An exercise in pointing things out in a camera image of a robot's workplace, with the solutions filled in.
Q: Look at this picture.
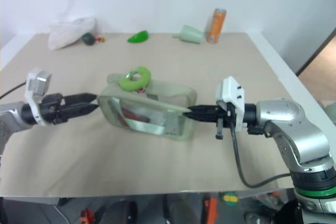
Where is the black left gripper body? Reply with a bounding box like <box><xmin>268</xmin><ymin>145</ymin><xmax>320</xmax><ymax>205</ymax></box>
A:
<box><xmin>39</xmin><ymin>93</ymin><xmax>66</xmax><ymax>126</ymax></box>

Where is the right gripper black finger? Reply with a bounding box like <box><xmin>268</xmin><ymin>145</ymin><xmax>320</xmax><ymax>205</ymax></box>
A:
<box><xmin>187</xmin><ymin>105</ymin><xmax>219</xmax><ymax>114</ymax></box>
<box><xmin>183</xmin><ymin>112</ymin><xmax>219</xmax><ymax>123</ymax></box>

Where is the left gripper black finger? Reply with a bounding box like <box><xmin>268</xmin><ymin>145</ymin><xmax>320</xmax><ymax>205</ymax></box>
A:
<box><xmin>62</xmin><ymin>103</ymin><xmax>100</xmax><ymax>121</ymax></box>
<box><xmin>62</xmin><ymin>92</ymin><xmax>98</xmax><ymax>105</ymax></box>

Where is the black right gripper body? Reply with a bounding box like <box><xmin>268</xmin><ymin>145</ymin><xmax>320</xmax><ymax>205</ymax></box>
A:
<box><xmin>214</xmin><ymin>103</ymin><xmax>238</xmax><ymax>140</ymax></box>

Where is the pale green clear pouch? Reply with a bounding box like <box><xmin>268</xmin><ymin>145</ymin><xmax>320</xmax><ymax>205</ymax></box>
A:
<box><xmin>97</xmin><ymin>72</ymin><xmax>198</xmax><ymax>142</ymax></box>

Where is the dark green round fruit toy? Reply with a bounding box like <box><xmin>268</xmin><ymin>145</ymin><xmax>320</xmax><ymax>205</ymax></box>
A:
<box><xmin>81</xmin><ymin>33</ymin><xmax>98</xmax><ymax>47</ymax></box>

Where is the white crumpled plastic bag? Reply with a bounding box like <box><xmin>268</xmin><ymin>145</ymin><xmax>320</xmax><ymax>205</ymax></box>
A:
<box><xmin>47</xmin><ymin>17</ymin><xmax>97</xmax><ymax>51</ymax></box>

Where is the pale green plastic funnel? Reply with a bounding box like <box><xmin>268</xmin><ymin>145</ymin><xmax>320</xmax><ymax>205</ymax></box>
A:
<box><xmin>172</xmin><ymin>24</ymin><xmax>204</xmax><ymax>45</ymax></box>

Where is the green round yellow label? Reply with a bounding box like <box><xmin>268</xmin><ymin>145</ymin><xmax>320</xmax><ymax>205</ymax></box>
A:
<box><xmin>222</xmin><ymin>191</ymin><xmax>240</xmax><ymax>207</ymax></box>

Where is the orange drink can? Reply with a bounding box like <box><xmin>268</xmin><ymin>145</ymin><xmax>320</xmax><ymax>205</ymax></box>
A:
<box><xmin>205</xmin><ymin>7</ymin><xmax>227</xmax><ymax>44</ymax></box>

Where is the bright green translucent plastic piece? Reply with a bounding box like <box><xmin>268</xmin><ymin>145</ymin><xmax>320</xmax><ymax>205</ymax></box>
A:
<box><xmin>127</xmin><ymin>30</ymin><xmax>150</xmax><ymax>44</ymax></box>

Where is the dark rounded grey shape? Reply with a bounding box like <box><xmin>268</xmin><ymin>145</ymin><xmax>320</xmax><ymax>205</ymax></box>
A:
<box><xmin>162</xmin><ymin>194</ymin><xmax>202</xmax><ymax>224</ymax></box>

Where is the orange black tool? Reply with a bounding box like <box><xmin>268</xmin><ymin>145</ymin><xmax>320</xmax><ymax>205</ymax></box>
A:
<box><xmin>79</xmin><ymin>207</ymin><xmax>96</xmax><ymax>224</ymax></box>

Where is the dark rounded wheel shape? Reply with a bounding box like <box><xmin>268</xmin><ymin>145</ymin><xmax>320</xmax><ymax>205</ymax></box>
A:
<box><xmin>109</xmin><ymin>199</ymin><xmax>138</xmax><ymax>224</ymax></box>

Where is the brown wooden door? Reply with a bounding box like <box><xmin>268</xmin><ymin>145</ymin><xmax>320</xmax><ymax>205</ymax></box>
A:
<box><xmin>296</xmin><ymin>26</ymin><xmax>336</xmax><ymax>78</ymax></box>

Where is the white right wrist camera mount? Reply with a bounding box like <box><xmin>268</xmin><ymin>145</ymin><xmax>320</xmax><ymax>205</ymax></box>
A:
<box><xmin>215</xmin><ymin>76</ymin><xmax>247</xmax><ymax>132</ymax></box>

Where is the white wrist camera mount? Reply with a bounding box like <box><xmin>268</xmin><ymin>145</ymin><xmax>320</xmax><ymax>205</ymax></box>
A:
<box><xmin>215</xmin><ymin>76</ymin><xmax>247</xmax><ymax>132</ymax></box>
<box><xmin>25</xmin><ymin>68</ymin><xmax>53</xmax><ymax>126</ymax></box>

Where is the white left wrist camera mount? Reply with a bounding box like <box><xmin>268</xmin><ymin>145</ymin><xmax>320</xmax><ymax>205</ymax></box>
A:
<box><xmin>25</xmin><ymin>68</ymin><xmax>53</xmax><ymax>126</ymax></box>

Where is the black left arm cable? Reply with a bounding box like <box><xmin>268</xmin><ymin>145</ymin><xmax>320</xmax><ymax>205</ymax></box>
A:
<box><xmin>0</xmin><ymin>81</ymin><xmax>27</xmax><ymax>99</ymax></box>

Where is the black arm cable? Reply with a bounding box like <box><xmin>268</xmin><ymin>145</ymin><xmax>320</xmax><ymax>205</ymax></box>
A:
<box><xmin>0</xmin><ymin>81</ymin><xmax>27</xmax><ymax>99</ymax></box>
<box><xmin>230</xmin><ymin>123</ymin><xmax>292</xmax><ymax>189</ymax></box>

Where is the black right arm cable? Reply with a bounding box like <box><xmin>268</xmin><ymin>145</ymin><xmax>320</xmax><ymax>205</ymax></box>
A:
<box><xmin>230</xmin><ymin>123</ymin><xmax>292</xmax><ymax>189</ymax></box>

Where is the green plush ring keychain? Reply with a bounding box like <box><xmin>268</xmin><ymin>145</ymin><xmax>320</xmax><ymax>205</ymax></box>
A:
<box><xmin>118</xmin><ymin>65</ymin><xmax>153</xmax><ymax>92</ymax></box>

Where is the orange upright post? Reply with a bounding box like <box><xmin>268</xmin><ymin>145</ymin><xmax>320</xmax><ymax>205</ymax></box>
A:
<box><xmin>203</xmin><ymin>197</ymin><xmax>219</xmax><ymax>224</ymax></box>

